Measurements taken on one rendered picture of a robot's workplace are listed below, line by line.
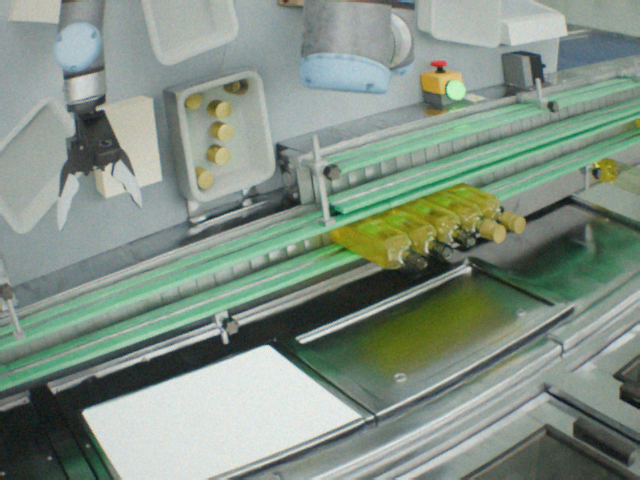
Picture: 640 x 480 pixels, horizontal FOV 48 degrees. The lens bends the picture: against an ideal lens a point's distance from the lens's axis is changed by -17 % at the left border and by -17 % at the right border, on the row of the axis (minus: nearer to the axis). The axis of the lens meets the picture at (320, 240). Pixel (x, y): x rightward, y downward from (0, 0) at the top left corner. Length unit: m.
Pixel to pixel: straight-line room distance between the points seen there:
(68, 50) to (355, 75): 0.40
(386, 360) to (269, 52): 0.65
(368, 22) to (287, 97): 0.69
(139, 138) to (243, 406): 0.51
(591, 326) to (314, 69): 0.73
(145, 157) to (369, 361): 0.54
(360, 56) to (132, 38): 0.63
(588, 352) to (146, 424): 0.79
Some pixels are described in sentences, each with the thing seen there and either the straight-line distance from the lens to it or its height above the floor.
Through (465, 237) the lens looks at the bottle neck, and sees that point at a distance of 1.50.
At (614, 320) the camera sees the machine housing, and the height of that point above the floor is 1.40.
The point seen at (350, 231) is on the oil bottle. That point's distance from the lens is 1.56.
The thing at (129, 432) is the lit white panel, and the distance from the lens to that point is 1.35.
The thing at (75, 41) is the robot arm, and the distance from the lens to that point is 1.10.
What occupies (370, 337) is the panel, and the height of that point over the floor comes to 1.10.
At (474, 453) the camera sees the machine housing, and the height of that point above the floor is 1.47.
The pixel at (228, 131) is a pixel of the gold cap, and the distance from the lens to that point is 1.57.
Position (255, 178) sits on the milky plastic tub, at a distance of 1.58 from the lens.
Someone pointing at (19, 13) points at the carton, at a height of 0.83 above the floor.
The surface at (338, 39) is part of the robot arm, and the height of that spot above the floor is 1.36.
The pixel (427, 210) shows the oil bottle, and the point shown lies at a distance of 1.58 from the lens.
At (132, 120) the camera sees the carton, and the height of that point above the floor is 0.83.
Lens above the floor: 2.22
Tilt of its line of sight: 55 degrees down
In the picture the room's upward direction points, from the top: 118 degrees clockwise
